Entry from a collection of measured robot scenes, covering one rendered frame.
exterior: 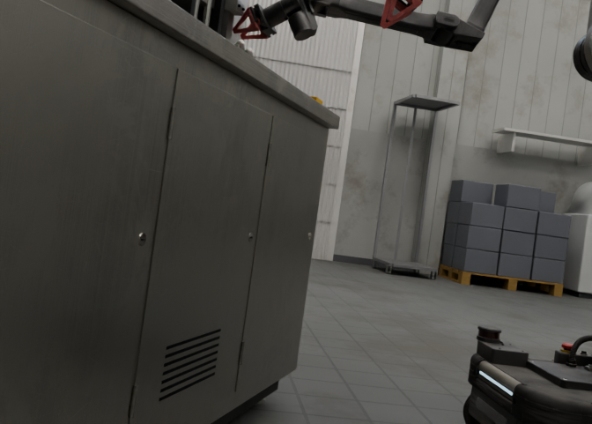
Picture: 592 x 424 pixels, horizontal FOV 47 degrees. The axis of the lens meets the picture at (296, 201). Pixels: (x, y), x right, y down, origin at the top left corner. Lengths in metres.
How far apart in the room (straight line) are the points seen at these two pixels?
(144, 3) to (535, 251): 7.05
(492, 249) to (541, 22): 3.05
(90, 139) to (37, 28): 0.18
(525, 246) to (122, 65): 6.98
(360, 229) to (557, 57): 3.25
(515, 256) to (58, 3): 7.09
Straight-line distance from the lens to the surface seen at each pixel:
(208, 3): 1.63
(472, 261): 7.58
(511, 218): 7.72
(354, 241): 8.17
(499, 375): 1.95
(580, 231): 8.42
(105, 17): 1.02
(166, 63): 1.16
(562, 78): 9.16
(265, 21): 1.94
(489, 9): 2.12
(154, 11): 1.07
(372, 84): 8.31
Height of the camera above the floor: 0.61
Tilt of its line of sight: level
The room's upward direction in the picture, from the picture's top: 8 degrees clockwise
